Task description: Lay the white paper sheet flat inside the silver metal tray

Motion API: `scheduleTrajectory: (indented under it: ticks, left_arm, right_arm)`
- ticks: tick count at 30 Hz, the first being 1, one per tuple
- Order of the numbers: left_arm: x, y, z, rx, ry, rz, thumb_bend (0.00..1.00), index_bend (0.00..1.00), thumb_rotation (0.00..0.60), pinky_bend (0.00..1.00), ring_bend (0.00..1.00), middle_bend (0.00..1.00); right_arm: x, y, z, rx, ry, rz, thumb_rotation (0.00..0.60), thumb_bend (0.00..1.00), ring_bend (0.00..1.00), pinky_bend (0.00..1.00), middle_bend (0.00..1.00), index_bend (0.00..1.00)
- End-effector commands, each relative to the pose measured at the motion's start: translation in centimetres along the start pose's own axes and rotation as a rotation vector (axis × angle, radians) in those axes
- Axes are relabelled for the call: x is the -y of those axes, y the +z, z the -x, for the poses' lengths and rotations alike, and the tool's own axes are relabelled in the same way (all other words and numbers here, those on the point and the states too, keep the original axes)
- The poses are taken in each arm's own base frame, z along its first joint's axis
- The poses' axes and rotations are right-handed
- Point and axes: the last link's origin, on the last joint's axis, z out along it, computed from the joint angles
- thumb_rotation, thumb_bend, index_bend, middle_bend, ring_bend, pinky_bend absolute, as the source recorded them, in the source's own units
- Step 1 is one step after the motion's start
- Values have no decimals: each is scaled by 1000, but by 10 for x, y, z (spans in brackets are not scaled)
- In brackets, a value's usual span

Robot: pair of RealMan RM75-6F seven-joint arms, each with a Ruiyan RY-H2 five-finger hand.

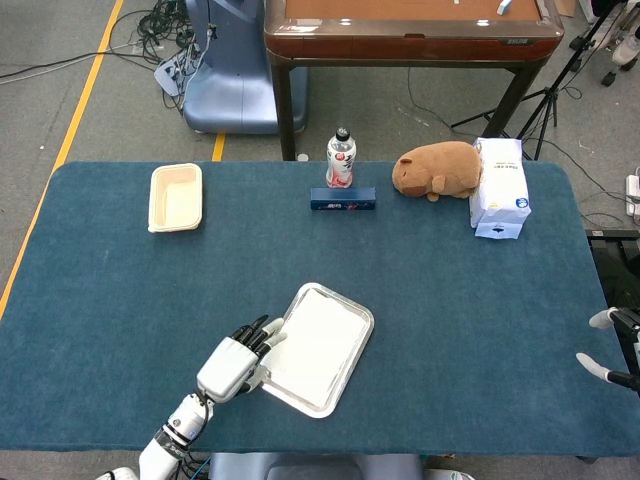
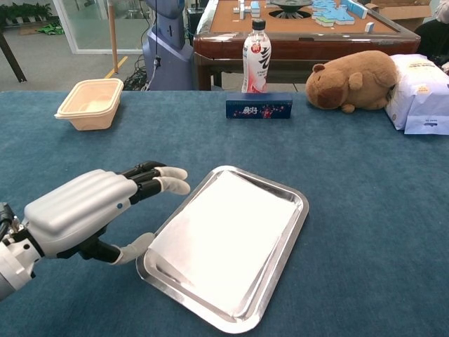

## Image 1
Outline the white red drink bottle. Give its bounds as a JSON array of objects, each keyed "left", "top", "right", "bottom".
[{"left": 325, "top": 126, "right": 358, "bottom": 190}]

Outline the beige plastic food container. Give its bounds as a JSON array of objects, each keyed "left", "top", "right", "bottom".
[{"left": 147, "top": 162, "right": 205, "bottom": 235}]

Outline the brown mahjong table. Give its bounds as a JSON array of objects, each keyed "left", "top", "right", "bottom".
[{"left": 263, "top": 0, "right": 565, "bottom": 162}]

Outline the black equipment frame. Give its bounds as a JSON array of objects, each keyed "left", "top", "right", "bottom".
[{"left": 583, "top": 228, "right": 640, "bottom": 361}]

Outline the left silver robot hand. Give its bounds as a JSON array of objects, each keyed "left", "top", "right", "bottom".
[{"left": 196, "top": 314, "right": 289, "bottom": 404}]

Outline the white paper sheet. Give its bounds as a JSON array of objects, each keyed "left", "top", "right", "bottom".
[{"left": 267, "top": 289, "right": 369, "bottom": 406}]

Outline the grey blue robot torso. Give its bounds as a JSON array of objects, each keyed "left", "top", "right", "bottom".
[{"left": 207, "top": 452, "right": 426, "bottom": 480}]

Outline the dark blue printed box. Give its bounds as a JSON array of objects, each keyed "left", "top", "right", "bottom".
[{"left": 309, "top": 186, "right": 377, "bottom": 212}]

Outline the black tripod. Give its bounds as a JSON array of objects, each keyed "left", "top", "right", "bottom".
[{"left": 449, "top": 0, "right": 631, "bottom": 161}]

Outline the brown capybara plush toy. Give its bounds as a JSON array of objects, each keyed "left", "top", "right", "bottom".
[{"left": 391, "top": 141, "right": 484, "bottom": 203}]

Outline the black floor cable bundle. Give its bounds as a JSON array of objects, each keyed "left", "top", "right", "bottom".
[{"left": 134, "top": 0, "right": 211, "bottom": 111}]

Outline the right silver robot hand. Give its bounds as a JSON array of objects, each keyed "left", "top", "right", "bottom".
[{"left": 575, "top": 307, "right": 640, "bottom": 394}]

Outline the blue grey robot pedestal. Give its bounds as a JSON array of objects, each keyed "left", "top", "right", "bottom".
[{"left": 182, "top": 0, "right": 309, "bottom": 135}]

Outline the large white tissue pack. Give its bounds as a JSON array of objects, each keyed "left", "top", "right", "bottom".
[{"left": 468, "top": 137, "right": 532, "bottom": 230}]

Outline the white power strip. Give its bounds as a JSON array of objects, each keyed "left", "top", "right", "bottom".
[{"left": 625, "top": 174, "right": 640, "bottom": 217}]

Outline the white shoe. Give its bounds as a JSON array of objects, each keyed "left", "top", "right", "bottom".
[{"left": 613, "top": 34, "right": 640, "bottom": 66}]

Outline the silver metal tray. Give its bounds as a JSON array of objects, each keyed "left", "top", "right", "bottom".
[{"left": 253, "top": 282, "right": 376, "bottom": 420}]

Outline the pale blue tissue pack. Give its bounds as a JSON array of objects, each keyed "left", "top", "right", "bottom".
[{"left": 473, "top": 219, "right": 525, "bottom": 241}]

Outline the blue table cloth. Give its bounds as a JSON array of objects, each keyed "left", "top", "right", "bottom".
[{"left": 0, "top": 160, "right": 640, "bottom": 459}]

